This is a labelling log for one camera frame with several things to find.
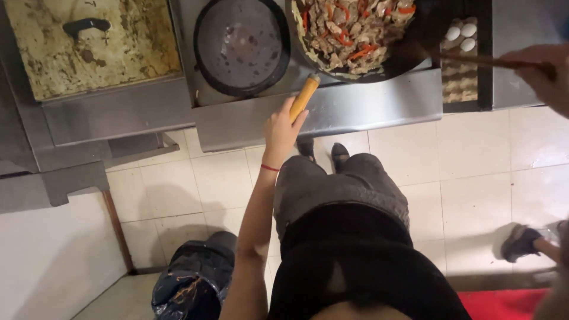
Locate red floor mat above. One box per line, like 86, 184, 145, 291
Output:
458, 288, 550, 320

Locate stainless steel stove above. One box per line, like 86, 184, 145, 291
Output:
0, 0, 445, 214

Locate person's left hand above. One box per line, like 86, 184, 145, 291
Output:
262, 97, 309, 169

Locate person's black shoe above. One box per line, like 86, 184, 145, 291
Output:
295, 135, 317, 163
330, 142, 351, 174

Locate person's left black shoe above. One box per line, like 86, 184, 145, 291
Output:
295, 135, 317, 163

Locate person's right black shoe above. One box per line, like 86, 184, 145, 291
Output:
330, 142, 351, 174

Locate person's black shirt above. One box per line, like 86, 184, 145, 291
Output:
268, 202, 473, 320

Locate greasy metal lid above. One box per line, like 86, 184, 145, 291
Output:
2, 0, 183, 102

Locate cardboard egg tray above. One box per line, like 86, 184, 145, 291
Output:
440, 17, 479, 104

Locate bin with black bag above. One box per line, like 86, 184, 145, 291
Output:
151, 231, 238, 320

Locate stainless steel table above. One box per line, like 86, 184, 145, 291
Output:
493, 0, 569, 110

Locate stir-fried meat with red peppers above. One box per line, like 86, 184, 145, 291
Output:
295, 0, 418, 75

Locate person's grey trousers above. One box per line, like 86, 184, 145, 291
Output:
273, 153, 410, 243

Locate person's right hand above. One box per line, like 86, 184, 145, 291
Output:
500, 44, 569, 119

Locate round black burner plate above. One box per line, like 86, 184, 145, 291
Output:
193, 0, 292, 98

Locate black wok with wooden handle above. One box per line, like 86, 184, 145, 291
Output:
284, 0, 446, 124

